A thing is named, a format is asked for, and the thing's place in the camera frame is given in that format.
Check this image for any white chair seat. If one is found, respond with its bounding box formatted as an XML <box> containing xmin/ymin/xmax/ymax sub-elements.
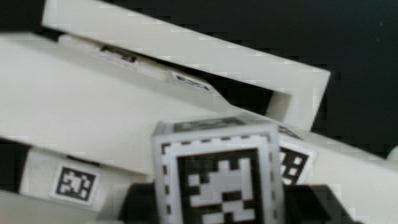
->
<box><xmin>41</xmin><ymin>0</ymin><xmax>330</xmax><ymax>129</ymax></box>

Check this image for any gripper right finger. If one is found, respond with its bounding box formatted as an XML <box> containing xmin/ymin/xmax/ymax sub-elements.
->
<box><xmin>284</xmin><ymin>185</ymin><xmax>355</xmax><ymax>224</ymax></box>

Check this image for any white chair back frame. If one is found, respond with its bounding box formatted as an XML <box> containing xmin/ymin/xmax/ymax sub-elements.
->
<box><xmin>0</xmin><ymin>33</ymin><xmax>398</xmax><ymax>224</ymax></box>

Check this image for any white leg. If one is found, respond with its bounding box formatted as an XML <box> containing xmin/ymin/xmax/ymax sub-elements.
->
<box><xmin>149</xmin><ymin>114</ymin><xmax>288</xmax><ymax>224</ymax></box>

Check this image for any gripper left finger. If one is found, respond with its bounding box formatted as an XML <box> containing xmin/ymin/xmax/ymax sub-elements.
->
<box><xmin>117</xmin><ymin>183</ymin><xmax>158</xmax><ymax>224</ymax></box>

